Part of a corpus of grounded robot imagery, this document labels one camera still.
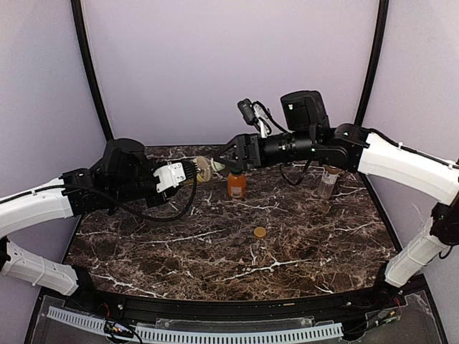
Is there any yellow tea bottle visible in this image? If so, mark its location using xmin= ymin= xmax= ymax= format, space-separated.
xmin=193 ymin=156 xmax=214 ymax=183

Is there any gold bottle cap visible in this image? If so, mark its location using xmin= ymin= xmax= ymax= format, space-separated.
xmin=253 ymin=226 xmax=268 ymax=239

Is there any clear coffee bottle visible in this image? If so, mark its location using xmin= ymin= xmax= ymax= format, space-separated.
xmin=318 ymin=166 xmax=340 ymax=199

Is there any cream bottle cap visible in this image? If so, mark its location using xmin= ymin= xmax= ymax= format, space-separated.
xmin=211 ymin=160 xmax=225 ymax=172

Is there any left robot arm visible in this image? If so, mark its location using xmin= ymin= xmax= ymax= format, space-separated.
xmin=1 ymin=138 xmax=194 ymax=296

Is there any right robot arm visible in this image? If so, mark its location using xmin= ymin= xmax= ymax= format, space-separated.
xmin=213 ymin=90 xmax=458 ymax=288

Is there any orange juice bottle green cap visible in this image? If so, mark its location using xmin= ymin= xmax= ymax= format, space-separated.
xmin=227 ymin=168 xmax=247 ymax=199

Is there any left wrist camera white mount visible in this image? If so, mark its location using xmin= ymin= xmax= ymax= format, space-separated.
xmin=153 ymin=160 xmax=197 ymax=194

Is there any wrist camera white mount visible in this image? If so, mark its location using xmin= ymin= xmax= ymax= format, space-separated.
xmin=237 ymin=98 xmax=274 ymax=138
xmin=153 ymin=160 xmax=197 ymax=194

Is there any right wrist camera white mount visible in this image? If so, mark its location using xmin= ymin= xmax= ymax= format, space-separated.
xmin=237 ymin=98 xmax=274 ymax=138

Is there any black front rail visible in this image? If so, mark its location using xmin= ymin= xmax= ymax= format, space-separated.
xmin=65 ymin=288 xmax=397 ymax=323

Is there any white slotted cable duct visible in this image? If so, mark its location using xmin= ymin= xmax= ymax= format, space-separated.
xmin=47 ymin=307 xmax=344 ymax=343

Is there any black right frame post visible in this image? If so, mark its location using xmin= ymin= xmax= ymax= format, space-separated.
xmin=354 ymin=0 xmax=389 ymax=125

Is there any black frame post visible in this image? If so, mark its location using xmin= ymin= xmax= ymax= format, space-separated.
xmin=70 ymin=0 xmax=114 ymax=141
xmin=354 ymin=0 xmax=389 ymax=125

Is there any black left frame post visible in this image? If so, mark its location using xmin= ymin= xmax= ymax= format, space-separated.
xmin=70 ymin=0 xmax=114 ymax=141

